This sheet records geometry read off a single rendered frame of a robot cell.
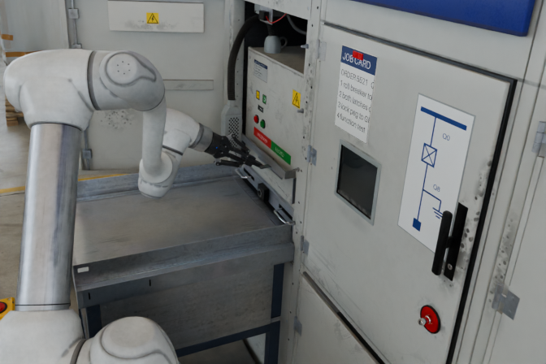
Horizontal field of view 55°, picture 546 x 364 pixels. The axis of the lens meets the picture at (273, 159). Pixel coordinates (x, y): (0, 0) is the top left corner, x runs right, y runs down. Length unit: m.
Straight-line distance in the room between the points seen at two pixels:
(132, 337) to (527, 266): 0.70
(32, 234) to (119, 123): 1.15
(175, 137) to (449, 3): 0.98
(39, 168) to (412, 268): 0.81
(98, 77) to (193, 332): 0.96
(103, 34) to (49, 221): 1.14
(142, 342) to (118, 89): 0.50
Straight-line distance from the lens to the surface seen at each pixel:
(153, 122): 1.43
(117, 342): 1.03
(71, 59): 1.19
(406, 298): 1.25
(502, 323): 1.05
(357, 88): 1.27
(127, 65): 1.13
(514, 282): 1.00
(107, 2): 2.09
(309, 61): 1.51
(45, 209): 1.14
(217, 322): 1.82
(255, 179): 2.06
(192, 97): 2.17
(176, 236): 1.79
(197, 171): 2.15
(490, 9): 0.97
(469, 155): 1.01
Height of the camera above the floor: 1.77
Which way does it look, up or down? 23 degrees down
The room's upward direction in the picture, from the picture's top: 3 degrees clockwise
